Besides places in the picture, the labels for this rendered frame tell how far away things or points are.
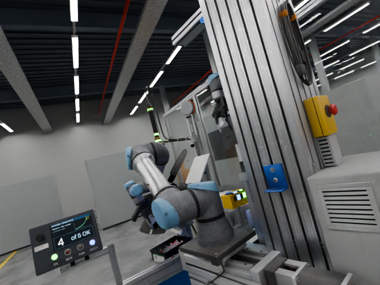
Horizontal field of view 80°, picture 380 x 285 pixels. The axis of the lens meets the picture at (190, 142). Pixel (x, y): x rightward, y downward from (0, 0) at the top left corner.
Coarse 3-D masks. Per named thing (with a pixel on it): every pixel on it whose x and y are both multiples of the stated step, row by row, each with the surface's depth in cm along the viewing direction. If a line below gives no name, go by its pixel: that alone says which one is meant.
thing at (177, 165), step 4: (184, 152) 182; (180, 156) 176; (184, 156) 187; (176, 160) 172; (180, 160) 182; (176, 164) 178; (180, 164) 185; (172, 168) 175; (176, 168) 181; (172, 172) 179; (176, 172) 184
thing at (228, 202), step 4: (232, 192) 153; (236, 192) 150; (240, 192) 150; (224, 196) 150; (228, 196) 146; (232, 196) 147; (236, 196) 148; (224, 200) 151; (228, 200) 147; (232, 200) 146; (240, 200) 149; (244, 200) 150; (224, 204) 152; (228, 204) 148; (232, 204) 145; (236, 204) 147; (240, 204) 148; (228, 208) 149; (232, 208) 145
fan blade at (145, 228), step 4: (152, 216) 165; (144, 220) 166; (144, 224) 164; (148, 224) 162; (156, 224) 160; (140, 228) 164; (144, 228) 162; (148, 228) 160; (152, 228) 159; (156, 228) 158; (160, 228) 157; (144, 232) 160; (148, 232) 158; (152, 232) 157; (156, 232) 156; (160, 232) 155; (164, 232) 154
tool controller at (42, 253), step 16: (48, 224) 99; (64, 224) 102; (80, 224) 104; (96, 224) 107; (32, 240) 95; (48, 240) 97; (80, 240) 101; (96, 240) 104; (48, 256) 95; (64, 256) 97; (80, 256) 99
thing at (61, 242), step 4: (60, 236) 99; (64, 236) 100; (56, 240) 98; (60, 240) 98; (64, 240) 99; (56, 244) 97; (60, 244) 98; (64, 244) 98; (56, 248) 97; (60, 248) 97
